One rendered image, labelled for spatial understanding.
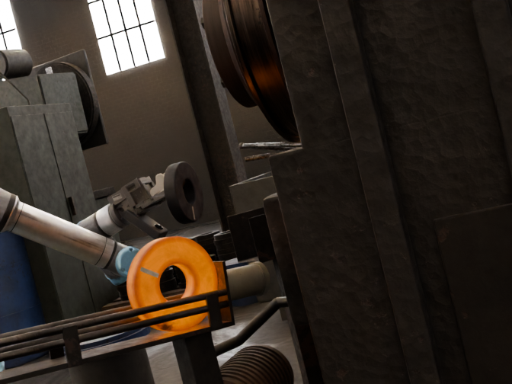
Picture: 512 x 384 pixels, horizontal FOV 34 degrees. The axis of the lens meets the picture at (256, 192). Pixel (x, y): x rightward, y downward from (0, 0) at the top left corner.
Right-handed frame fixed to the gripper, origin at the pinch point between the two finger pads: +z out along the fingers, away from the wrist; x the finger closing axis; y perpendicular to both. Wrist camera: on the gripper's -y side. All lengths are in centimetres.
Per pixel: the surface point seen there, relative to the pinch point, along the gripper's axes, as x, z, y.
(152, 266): -72, 22, -19
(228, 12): -48, 47, 16
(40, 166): 246, -194, 91
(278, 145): -37, 39, -8
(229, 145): 611, -217, 95
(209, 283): -64, 26, -25
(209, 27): -38, 39, 18
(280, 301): -46, 28, -34
